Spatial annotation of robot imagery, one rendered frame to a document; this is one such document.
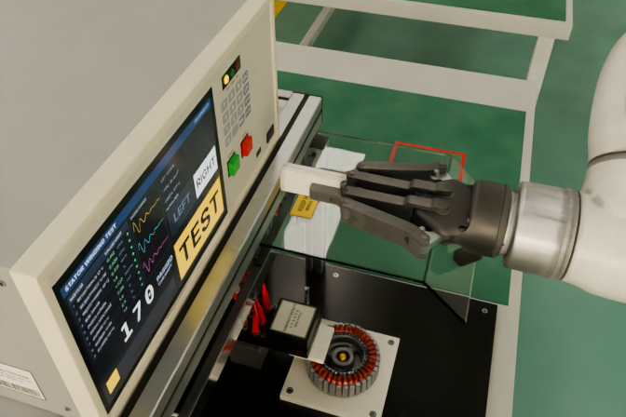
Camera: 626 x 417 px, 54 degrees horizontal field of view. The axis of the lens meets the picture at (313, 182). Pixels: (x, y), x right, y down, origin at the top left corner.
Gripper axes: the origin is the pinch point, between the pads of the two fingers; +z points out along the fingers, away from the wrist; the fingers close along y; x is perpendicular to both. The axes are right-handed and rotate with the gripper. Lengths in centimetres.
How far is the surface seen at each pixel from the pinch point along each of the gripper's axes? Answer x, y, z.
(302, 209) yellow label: -11.6, 7.0, 3.6
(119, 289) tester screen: 4.6, -22.1, 9.4
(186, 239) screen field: -0.3, -11.4, 9.4
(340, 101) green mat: -43, 77, 17
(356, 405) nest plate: -39.9, -1.7, -7.2
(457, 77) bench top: -43, 98, -9
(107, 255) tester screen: 8.8, -22.2, 9.4
